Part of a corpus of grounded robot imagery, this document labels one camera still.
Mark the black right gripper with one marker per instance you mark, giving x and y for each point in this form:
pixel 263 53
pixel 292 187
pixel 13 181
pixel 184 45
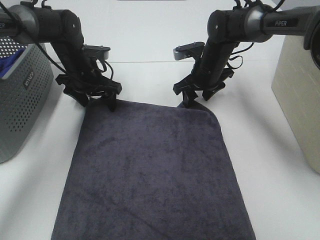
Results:
pixel 198 80

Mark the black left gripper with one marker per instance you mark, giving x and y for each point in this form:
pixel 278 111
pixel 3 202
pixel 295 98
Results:
pixel 79 84

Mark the dark grey towel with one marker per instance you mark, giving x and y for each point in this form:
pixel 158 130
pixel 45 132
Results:
pixel 150 172

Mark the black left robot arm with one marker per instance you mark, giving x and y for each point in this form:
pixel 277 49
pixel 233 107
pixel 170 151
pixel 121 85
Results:
pixel 82 65

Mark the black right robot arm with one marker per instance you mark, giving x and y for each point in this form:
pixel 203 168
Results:
pixel 255 23

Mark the grey perforated plastic basket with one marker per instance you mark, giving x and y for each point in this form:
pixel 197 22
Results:
pixel 23 92

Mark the blue cloth in basket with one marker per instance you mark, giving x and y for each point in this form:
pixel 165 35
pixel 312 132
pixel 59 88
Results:
pixel 7 62

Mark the beige bin with grey rim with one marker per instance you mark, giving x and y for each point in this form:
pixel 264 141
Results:
pixel 296 86

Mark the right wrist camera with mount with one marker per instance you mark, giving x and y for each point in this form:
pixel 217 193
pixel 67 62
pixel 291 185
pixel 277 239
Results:
pixel 192 50

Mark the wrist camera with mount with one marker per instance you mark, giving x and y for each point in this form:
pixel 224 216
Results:
pixel 192 50
pixel 99 52

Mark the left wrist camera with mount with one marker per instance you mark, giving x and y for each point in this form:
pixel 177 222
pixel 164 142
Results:
pixel 99 52

